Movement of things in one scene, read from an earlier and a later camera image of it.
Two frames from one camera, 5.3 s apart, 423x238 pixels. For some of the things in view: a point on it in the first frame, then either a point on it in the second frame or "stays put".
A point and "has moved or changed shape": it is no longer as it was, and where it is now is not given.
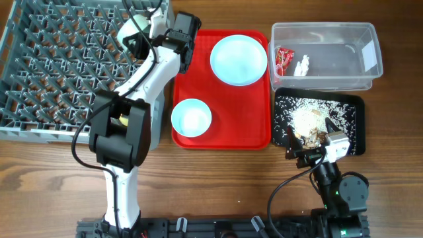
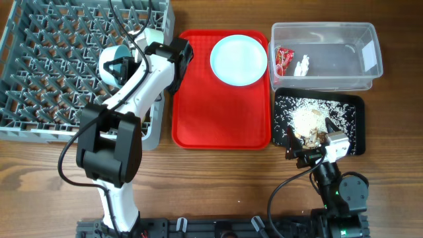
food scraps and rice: [305, 118] stays put
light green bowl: [129, 27] has moved or changed shape
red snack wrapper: [283, 58] stays put
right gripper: [294, 151] stays put
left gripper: [143, 50] -> [131, 66]
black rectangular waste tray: [305, 110] stays put
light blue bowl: [191, 118] -> [110, 53]
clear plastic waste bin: [324, 55] stays put
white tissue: [301, 69] stays put
